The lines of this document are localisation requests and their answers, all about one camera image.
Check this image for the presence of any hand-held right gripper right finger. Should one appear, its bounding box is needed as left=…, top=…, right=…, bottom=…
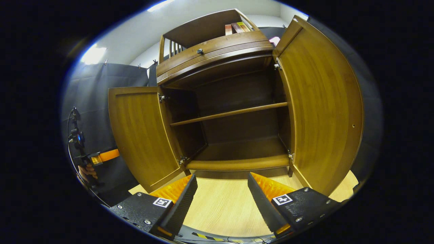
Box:
left=247, top=172, right=341, bottom=238

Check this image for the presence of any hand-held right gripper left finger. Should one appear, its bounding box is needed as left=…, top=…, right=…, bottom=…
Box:
left=108, top=174, right=198, bottom=241

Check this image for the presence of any wooden inner cabinet shelf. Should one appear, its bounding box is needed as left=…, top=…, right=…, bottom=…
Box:
left=170, top=102, right=289, bottom=127

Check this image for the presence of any wooden cabinet drawer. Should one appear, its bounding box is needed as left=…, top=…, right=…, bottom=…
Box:
left=156, top=30, right=274, bottom=85

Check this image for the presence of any black backdrop cloth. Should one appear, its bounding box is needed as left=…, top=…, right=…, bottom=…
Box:
left=61, top=17, right=383, bottom=204

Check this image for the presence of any ceiling light panel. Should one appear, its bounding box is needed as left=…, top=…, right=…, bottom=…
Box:
left=80, top=44, right=107, bottom=65
left=146, top=0, right=177, bottom=12

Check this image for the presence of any black cable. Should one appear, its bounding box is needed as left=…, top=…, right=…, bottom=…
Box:
left=66, top=108, right=112, bottom=208

